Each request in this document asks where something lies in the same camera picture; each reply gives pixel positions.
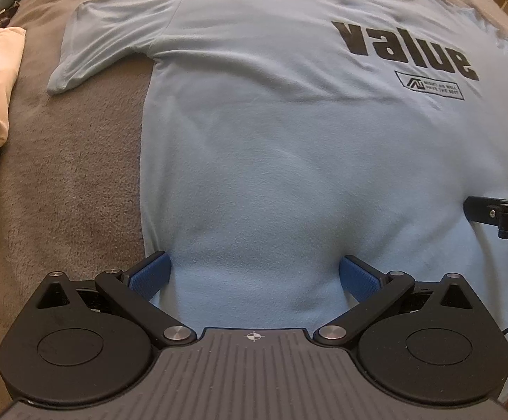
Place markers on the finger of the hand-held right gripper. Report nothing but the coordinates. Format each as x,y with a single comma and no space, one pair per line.
481,210

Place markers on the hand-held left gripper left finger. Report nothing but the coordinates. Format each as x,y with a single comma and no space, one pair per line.
151,278

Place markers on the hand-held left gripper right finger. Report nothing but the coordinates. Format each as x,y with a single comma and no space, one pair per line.
359,280

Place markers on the light blue printed t-shirt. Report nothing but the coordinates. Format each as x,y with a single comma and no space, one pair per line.
280,162

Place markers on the grey bed blanket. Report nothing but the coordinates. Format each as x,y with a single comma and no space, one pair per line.
70,162

